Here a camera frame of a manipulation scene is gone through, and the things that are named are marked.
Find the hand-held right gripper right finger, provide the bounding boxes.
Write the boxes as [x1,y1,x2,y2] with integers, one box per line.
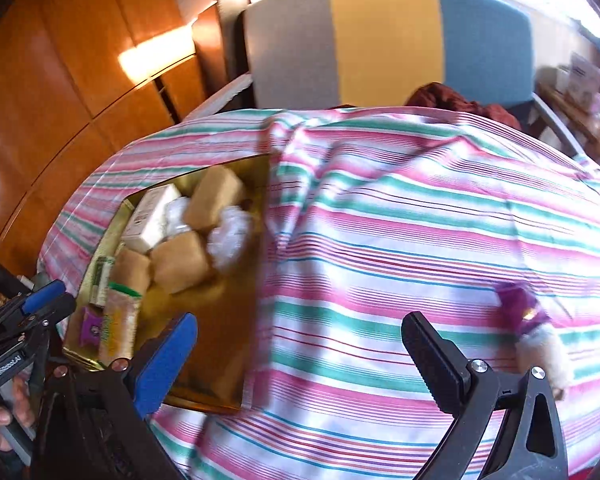
[401,311,570,480]

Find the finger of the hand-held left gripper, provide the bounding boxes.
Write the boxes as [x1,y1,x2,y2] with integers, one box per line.
[0,292,77,346]
[21,280,67,316]

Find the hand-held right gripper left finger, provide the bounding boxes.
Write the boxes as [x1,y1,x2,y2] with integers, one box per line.
[30,311,199,480]

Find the small purple packet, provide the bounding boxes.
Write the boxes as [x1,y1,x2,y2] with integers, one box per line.
[79,307,103,346]

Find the green printed packet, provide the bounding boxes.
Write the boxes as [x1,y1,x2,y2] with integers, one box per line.
[90,255,117,308]

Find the green yellow snack packet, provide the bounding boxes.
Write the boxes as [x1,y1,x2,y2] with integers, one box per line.
[97,282,143,368]

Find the gold tin box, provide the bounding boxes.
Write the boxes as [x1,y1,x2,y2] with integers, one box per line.
[62,154,273,413]

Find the large yellow sponge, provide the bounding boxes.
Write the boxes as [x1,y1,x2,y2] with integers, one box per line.
[151,230,213,295]

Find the grey ball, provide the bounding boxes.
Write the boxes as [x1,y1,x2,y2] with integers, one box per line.
[515,325,573,388]

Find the cream carton box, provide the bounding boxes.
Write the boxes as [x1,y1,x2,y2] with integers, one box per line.
[121,183,183,255]

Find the white ball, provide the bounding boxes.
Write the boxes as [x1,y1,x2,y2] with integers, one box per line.
[207,207,255,271]
[165,196,196,238]

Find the small yellow sponge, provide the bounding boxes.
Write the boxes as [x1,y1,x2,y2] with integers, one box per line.
[182,165,246,231]

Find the striped blanket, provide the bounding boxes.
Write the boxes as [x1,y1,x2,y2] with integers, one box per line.
[37,105,600,480]

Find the wooden wardrobe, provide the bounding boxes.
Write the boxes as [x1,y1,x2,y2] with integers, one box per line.
[0,0,206,306]

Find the dark red cloth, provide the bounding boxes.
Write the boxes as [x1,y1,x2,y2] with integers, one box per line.
[404,81,523,131]

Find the wooden side table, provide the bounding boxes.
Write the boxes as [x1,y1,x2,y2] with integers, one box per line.
[537,80,600,161]

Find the wooden board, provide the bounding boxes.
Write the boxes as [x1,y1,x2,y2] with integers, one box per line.
[192,5,228,101]

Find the dark grey board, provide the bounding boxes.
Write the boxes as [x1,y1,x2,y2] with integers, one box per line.
[215,0,253,86]

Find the white printed box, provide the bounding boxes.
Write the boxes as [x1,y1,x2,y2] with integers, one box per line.
[565,52,600,106]

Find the grey yellow blue chair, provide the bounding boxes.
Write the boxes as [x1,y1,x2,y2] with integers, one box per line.
[237,0,588,158]

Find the white bed frame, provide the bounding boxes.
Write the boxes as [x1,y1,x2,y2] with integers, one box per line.
[182,74,253,121]

